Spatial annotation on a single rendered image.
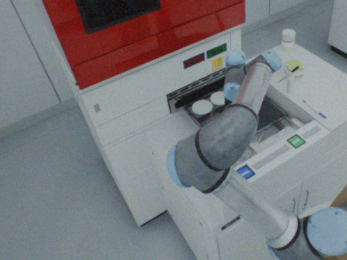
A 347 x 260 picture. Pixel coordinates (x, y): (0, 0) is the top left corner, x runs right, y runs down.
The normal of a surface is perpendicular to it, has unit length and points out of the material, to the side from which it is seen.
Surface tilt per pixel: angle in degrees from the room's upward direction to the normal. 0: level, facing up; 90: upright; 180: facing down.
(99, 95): 90
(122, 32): 90
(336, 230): 42
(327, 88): 0
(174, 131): 0
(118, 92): 90
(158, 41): 90
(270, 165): 0
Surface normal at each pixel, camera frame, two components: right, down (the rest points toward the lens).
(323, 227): -0.59, -0.26
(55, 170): -0.07, -0.76
